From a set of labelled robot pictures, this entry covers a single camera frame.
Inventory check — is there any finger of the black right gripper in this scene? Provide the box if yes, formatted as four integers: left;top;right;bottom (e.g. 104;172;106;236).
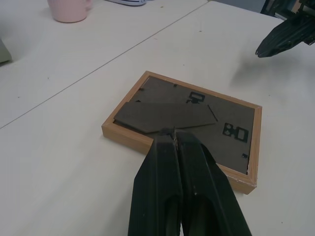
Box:
255;29;315;59
263;12;315;44

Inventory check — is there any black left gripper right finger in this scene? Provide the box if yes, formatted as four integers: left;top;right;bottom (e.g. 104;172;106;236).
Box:
174;127;253;236

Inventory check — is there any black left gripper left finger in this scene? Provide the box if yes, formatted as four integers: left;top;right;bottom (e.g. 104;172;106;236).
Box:
127;127;184;236

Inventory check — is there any wooden picture frame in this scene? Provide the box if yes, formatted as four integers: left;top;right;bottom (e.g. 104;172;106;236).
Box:
101;70;263;196

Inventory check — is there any white sneaker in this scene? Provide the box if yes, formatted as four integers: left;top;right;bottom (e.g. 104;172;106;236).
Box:
105;0;149;7

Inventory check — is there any pink mug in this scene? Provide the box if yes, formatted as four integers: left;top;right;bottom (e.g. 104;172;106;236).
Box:
47;0;93;23

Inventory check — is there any grey-green box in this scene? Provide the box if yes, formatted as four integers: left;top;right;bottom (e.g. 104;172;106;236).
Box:
0;38;13;65

